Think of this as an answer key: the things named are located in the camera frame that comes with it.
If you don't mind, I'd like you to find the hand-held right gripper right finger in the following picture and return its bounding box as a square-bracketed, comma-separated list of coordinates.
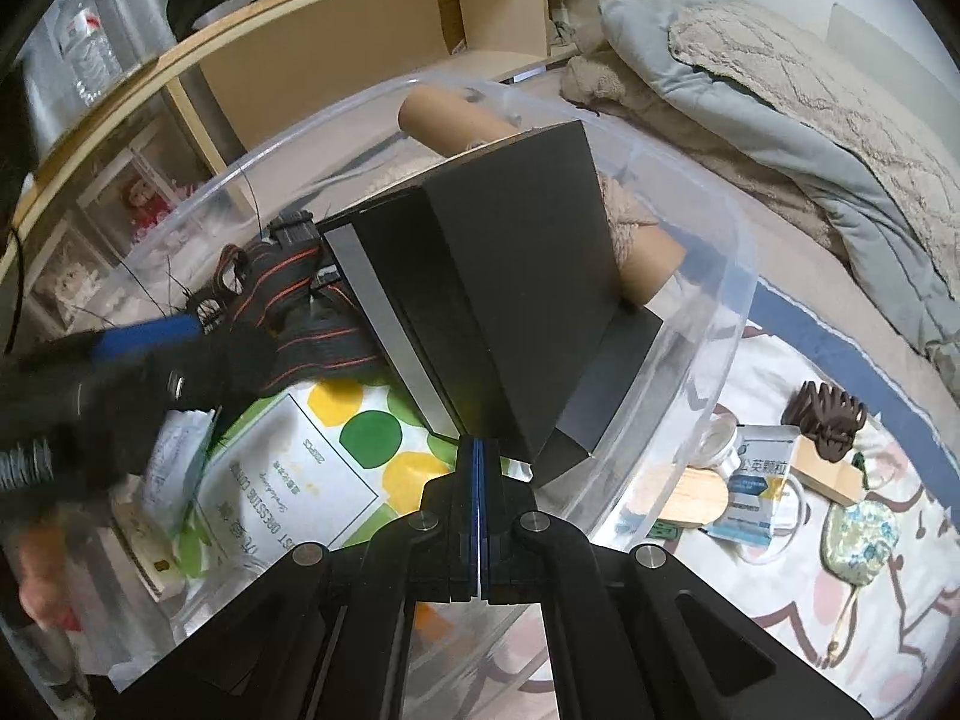
[480, 435, 865, 720]

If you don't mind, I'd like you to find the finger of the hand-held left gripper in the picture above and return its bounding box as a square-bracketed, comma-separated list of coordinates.
[15, 313, 205, 385]
[112, 332, 277, 422]

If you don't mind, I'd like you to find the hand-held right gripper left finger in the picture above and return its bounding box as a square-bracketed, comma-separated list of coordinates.
[112, 435, 481, 720]

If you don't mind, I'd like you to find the black and white box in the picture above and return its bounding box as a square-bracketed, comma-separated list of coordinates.
[315, 118, 665, 485]

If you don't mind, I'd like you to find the clear plastic storage box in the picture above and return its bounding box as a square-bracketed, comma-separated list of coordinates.
[0, 73, 758, 698]

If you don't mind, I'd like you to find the person's left hand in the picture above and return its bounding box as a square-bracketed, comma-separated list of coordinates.
[15, 525, 80, 627]

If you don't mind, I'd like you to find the crumpled white packet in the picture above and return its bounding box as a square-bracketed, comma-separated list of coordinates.
[139, 409, 218, 533]

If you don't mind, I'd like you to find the white doll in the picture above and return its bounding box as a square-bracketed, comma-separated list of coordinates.
[37, 255, 91, 308]

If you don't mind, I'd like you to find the small doll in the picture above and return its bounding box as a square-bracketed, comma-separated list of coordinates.
[120, 172, 170, 233]

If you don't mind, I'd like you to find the green dotted packet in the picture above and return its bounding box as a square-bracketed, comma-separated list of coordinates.
[202, 379, 462, 578]

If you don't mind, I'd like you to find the rounded wooden piece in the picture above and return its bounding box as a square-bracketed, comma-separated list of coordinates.
[645, 465, 732, 530]

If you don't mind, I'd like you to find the white and blue sachet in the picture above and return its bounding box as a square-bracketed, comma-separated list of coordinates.
[705, 424, 803, 547]

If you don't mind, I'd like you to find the clear water bottle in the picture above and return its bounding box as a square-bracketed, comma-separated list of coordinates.
[56, 0, 125, 110]

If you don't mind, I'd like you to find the cartoon bear printed blanket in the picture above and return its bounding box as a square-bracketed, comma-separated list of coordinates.
[510, 270, 960, 720]

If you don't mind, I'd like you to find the long wooden shelf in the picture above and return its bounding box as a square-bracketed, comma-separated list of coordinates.
[0, 0, 620, 361]

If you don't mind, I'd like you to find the wooden block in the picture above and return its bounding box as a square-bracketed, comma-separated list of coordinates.
[791, 435, 863, 507]

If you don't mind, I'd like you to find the cardboard tube with twine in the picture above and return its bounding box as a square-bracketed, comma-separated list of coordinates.
[397, 84, 687, 308]

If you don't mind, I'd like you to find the dark brown hair claw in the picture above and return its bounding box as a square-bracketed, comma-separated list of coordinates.
[780, 381, 869, 462]

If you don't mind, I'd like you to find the beige fleece blanket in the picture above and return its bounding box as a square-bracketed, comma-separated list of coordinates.
[559, 52, 848, 256]

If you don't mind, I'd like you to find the grey duvet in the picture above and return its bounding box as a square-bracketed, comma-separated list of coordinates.
[600, 0, 960, 368]

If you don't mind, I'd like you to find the beige textured pillow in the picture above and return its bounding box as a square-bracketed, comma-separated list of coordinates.
[667, 0, 960, 278]

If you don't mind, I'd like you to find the white headboard panel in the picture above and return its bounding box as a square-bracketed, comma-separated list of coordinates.
[829, 4, 923, 68]

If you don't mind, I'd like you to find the black strap with orange stripes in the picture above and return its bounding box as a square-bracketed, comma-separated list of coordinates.
[191, 214, 391, 398]

